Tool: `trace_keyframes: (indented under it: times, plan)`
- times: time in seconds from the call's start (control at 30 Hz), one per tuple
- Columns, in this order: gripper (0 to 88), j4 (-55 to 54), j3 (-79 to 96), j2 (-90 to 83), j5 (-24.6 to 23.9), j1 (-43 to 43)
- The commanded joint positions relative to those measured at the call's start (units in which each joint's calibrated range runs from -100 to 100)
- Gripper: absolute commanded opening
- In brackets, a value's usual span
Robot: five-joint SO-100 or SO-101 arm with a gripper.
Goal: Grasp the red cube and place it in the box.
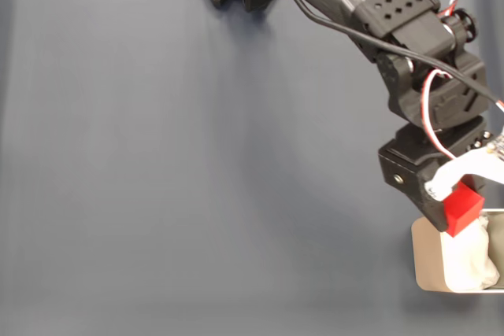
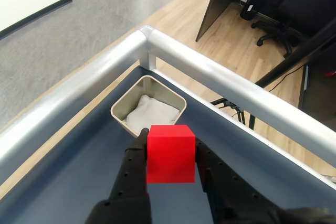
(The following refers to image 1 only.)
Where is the red cube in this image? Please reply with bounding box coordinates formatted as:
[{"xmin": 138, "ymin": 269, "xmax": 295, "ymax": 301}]
[{"xmin": 443, "ymin": 182, "xmax": 485, "ymax": 238}]

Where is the beige rounded box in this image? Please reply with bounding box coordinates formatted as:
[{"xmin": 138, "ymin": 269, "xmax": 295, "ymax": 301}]
[{"xmin": 410, "ymin": 208, "xmax": 504, "ymax": 294}]

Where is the white crumpled paper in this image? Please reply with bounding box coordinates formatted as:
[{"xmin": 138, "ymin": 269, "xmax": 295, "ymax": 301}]
[{"xmin": 440, "ymin": 213, "xmax": 501, "ymax": 292}]

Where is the blue-grey table mat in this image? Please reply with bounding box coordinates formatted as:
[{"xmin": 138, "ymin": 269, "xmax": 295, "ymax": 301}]
[{"xmin": 0, "ymin": 0, "xmax": 504, "ymax": 336}]

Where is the red white looped servo wire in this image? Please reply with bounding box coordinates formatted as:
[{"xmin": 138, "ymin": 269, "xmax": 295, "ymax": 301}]
[{"xmin": 422, "ymin": 68, "xmax": 461, "ymax": 162}]

